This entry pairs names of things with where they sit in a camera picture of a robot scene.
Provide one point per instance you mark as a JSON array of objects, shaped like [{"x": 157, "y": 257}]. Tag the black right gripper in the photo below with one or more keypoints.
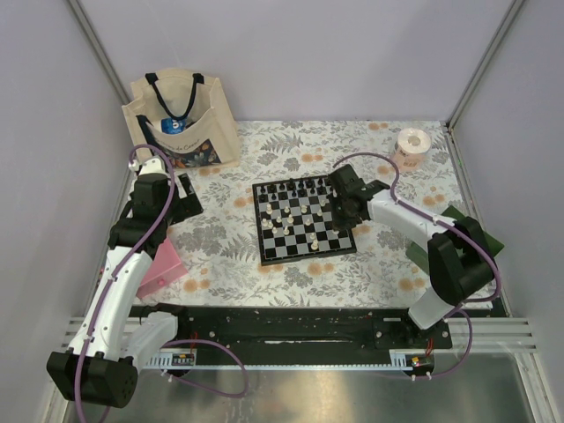
[{"x": 337, "y": 223}]

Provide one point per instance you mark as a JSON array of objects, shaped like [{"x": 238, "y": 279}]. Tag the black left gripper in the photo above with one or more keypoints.
[{"x": 187, "y": 206}]

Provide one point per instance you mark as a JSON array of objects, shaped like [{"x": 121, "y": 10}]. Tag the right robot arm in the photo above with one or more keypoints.
[{"x": 459, "y": 260}]

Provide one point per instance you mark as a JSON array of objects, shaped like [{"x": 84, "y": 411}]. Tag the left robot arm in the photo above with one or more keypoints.
[{"x": 101, "y": 365}]

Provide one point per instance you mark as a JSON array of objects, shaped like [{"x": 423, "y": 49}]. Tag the black magnetic chess board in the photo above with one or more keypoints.
[{"x": 302, "y": 213}]

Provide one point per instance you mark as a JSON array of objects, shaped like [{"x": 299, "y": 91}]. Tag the pink plastic box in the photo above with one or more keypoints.
[{"x": 165, "y": 269}]

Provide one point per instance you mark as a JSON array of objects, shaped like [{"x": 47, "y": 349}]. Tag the floral patterned table mat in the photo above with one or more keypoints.
[{"x": 219, "y": 248}]

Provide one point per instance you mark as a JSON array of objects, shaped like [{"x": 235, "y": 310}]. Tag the pink wrapped toilet paper roll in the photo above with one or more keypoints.
[{"x": 410, "y": 149}]

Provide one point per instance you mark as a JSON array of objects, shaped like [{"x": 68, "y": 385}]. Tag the dark green plastic box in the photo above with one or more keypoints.
[{"x": 419, "y": 256}]

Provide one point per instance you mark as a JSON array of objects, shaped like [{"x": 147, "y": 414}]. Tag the cream canvas tote bag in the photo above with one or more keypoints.
[{"x": 210, "y": 138}]

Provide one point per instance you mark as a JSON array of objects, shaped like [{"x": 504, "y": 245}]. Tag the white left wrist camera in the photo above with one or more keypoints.
[{"x": 154, "y": 165}]

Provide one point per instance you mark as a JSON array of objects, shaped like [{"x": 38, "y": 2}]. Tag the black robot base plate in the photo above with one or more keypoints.
[{"x": 305, "y": 336}]

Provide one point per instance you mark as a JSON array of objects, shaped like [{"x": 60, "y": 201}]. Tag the white slotted cable duct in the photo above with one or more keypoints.
[{"x": 173, "y": 360}]

